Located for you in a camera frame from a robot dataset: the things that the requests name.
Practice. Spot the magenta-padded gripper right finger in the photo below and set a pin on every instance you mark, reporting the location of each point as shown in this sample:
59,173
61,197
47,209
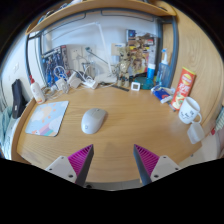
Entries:
163,166

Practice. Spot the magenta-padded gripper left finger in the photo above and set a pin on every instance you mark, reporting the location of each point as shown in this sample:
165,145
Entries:
63,166

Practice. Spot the grey computer mouse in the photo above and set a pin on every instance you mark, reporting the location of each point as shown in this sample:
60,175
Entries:
93,120

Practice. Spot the pastel sun print mouse pad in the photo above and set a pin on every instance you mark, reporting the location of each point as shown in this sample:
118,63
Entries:
46,118

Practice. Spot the translucent plastic cup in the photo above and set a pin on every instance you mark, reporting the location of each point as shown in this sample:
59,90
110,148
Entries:
195,133

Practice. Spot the white mug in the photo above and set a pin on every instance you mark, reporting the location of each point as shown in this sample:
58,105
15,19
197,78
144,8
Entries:
188,110

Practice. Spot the blue snack packet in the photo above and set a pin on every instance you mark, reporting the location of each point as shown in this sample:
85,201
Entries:
162,94

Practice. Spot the teal blanket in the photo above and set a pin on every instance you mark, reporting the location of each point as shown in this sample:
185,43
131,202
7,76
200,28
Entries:
4,126

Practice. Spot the white lotion bottle red pump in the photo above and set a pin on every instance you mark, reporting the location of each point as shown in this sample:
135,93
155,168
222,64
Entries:
37,92

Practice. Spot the red chip can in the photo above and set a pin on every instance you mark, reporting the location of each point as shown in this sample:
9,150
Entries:
183,87

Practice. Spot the white charger block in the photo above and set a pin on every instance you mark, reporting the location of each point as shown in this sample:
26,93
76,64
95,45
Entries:
62,85

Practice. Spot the black bag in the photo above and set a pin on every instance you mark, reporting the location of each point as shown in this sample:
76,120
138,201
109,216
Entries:
18,98

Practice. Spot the teal round bowl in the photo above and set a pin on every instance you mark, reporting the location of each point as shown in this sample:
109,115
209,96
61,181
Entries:
146,84

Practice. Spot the small white square clock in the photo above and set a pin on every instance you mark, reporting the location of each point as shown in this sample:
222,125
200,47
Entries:
135,86

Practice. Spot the large white power adapter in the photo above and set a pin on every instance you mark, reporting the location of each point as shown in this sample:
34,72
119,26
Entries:
74,80

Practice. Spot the white power strip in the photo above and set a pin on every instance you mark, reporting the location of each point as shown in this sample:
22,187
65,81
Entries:
90,84

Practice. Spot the black ruler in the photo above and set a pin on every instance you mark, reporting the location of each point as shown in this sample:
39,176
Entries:
120,88

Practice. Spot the blue spray bottle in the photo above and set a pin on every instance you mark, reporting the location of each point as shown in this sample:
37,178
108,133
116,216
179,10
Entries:
164,73

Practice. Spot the robot model kit box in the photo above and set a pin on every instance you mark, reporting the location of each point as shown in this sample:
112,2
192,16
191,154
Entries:
50,63

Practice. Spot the colourful picture box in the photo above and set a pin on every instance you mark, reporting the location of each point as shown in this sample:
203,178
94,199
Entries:
143,43

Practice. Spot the white wall socket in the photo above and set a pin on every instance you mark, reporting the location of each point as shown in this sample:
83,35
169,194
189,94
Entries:
76,52

